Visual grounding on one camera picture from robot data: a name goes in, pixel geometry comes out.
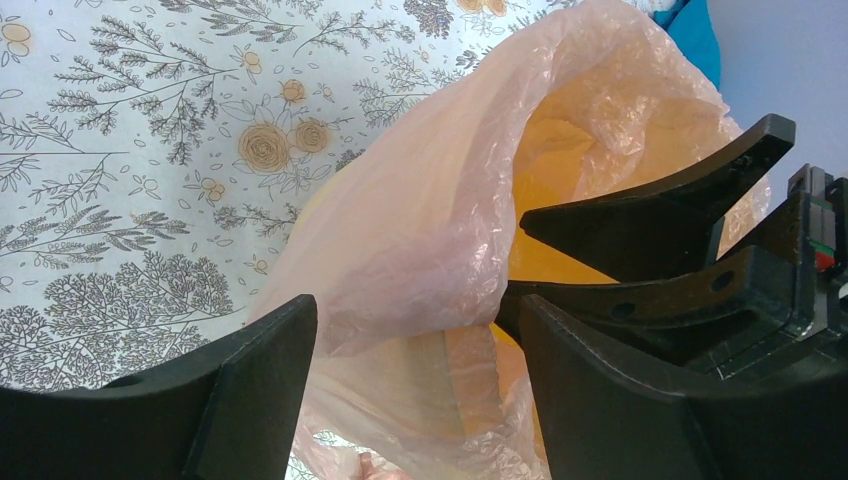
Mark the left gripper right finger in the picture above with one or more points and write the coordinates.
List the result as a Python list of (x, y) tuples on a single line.
[(610, 411)]

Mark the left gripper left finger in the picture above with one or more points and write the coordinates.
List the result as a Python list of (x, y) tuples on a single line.
[(226, 410)]

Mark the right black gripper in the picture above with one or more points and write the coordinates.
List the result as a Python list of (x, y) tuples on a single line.
[(773, 307)]

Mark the pink plastic trash bag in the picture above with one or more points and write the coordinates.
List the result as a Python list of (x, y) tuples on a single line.
[(408, 249)]

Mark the bright blue folded cloth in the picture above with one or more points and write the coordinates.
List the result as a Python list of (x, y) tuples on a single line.
[(689, 25)]

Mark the floral patterned table mat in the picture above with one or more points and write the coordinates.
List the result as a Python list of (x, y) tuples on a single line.
[(155, 155)]

